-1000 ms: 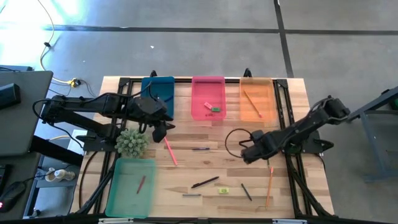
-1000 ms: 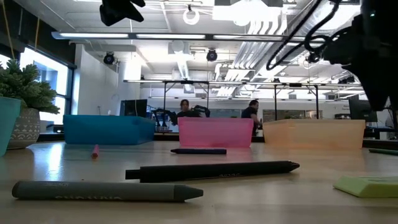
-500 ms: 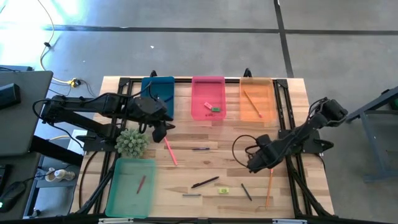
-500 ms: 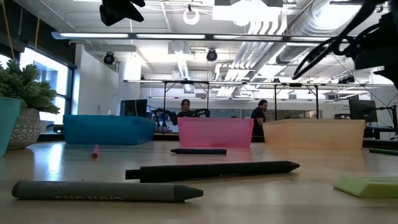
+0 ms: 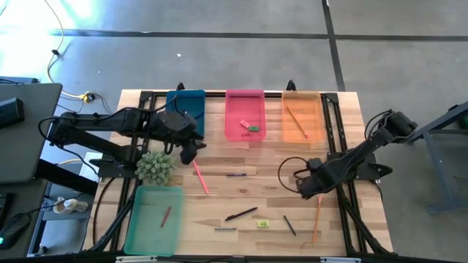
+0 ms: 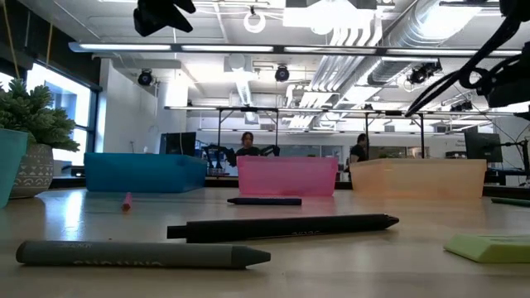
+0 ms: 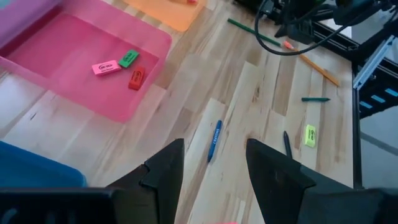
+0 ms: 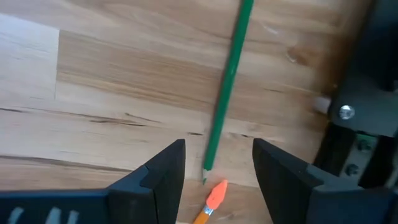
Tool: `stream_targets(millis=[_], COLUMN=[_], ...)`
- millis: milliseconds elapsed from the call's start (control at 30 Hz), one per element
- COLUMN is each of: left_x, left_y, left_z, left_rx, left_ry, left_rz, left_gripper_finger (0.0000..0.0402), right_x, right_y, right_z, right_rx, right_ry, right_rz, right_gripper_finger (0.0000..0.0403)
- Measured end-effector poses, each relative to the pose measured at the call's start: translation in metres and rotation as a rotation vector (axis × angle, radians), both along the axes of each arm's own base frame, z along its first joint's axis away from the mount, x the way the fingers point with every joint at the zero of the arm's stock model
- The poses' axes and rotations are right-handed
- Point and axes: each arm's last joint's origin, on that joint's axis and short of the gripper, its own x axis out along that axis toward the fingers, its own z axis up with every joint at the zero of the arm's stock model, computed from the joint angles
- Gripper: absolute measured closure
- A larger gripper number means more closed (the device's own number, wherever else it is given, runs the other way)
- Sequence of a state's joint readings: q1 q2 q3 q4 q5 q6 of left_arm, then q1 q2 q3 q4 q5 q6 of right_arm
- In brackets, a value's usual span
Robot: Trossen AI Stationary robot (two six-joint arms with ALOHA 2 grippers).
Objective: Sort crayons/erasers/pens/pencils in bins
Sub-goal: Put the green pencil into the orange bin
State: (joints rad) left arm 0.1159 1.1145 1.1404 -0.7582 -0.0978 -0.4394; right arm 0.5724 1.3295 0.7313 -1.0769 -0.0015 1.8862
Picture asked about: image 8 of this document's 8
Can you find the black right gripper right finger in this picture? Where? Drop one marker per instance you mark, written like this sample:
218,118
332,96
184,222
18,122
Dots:
295,193

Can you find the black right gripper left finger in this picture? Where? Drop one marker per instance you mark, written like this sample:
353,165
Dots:
140,202

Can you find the black aluminium table frame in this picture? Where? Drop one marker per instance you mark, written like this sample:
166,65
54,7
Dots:
332,149

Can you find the orange pencil orange eraser cap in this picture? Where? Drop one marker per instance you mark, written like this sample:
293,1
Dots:
216,196

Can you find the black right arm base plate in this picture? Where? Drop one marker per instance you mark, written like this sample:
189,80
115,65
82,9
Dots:
367,118

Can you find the green pencil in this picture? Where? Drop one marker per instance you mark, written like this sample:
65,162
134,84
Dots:
228,77

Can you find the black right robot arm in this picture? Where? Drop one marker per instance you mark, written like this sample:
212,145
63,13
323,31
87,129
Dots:
382,37

